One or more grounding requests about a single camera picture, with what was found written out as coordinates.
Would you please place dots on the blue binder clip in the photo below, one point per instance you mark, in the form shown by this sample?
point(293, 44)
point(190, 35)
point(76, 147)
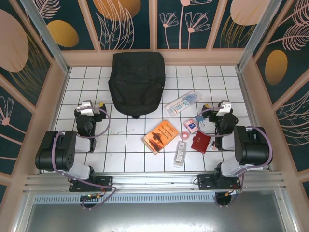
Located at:
point(199, 120)

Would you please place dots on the pink tissue pack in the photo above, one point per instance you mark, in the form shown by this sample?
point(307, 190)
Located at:
point(191, 126)

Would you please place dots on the clear pen pack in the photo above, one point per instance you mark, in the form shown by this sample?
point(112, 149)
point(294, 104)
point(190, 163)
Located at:
point(183, 103)

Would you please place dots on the red wallet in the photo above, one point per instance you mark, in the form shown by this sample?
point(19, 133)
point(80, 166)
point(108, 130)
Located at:
point(200, 142)

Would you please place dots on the pink tape roll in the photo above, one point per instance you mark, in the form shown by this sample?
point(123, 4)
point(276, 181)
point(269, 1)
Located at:
point(182, 136)

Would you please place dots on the black backpack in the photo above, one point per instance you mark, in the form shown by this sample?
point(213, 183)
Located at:
point(136, 82)

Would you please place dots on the clear tube blister pack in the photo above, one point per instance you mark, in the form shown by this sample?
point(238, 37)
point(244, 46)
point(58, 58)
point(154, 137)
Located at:
point(179, 153)

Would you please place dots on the orange paperback book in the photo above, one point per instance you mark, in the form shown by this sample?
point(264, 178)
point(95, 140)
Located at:
point(160, 136)

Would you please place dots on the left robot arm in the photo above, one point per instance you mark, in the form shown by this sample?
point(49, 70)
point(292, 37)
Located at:
point(62, 154)

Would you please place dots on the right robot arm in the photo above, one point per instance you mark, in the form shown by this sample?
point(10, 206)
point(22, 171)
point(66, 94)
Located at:
point(251, 147)

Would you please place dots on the grey metal panel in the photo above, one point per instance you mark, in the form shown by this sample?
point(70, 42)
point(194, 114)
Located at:
point(154, 217)

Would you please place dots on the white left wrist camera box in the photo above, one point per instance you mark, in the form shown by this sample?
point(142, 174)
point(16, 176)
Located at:
point(86, 107)

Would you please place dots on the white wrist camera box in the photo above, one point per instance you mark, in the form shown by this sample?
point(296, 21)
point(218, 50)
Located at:
point(86, 107)
point(225, 107)

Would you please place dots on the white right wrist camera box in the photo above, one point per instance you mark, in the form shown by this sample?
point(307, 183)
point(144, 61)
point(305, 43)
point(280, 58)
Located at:
point(225, 107)

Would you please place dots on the aluminium side rail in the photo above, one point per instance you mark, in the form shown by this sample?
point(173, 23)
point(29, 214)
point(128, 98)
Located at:
point(241, 79)

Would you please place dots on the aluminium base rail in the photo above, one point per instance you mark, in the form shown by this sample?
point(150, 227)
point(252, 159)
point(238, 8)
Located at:
point(154, 180)

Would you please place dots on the aluminium left corner post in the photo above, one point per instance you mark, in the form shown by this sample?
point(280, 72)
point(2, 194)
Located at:
point(46, 36)

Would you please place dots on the aluminium corner post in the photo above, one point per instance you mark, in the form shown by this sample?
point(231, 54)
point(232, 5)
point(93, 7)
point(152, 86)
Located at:
point(259, 33)
point(46, 36)

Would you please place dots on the aluminium right corner post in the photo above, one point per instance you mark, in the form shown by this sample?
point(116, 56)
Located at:
point(259, 33)

